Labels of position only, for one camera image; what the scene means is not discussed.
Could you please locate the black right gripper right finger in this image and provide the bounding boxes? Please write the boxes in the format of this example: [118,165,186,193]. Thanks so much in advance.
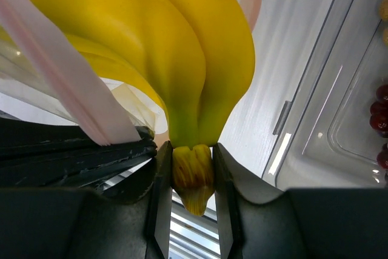
[213,144,387,258]

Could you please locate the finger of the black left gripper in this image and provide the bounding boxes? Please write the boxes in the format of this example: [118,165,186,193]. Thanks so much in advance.
[1,118,155,158]
[1,146,156,194]

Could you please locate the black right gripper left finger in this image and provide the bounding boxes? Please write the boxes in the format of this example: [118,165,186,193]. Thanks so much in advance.
[1,143,172,258]

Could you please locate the clear red-dotted zip bag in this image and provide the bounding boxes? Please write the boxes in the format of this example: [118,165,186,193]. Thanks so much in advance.
[0,0,263,146]

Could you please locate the yellow banana bunch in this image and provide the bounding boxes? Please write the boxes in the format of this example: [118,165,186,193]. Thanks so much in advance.
[0,0,256,217]

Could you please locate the clear grey plastic bin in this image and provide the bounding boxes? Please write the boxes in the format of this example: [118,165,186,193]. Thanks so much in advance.
[263,0,387,190]

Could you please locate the red grape bunch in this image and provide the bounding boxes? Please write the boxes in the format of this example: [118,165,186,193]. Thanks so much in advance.
[369,84,387,188]

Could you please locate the brown longan bunch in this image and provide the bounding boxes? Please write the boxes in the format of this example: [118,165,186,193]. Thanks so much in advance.
[378,0,388,45]

